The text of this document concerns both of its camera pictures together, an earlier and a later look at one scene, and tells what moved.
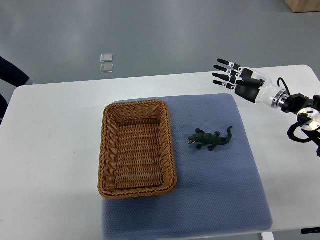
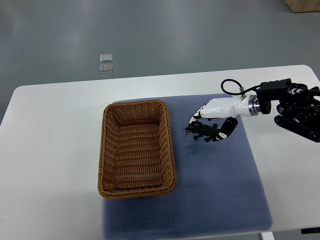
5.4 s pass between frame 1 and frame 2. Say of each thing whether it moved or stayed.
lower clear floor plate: stayed
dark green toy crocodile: moved
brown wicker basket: stayed
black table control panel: stayed
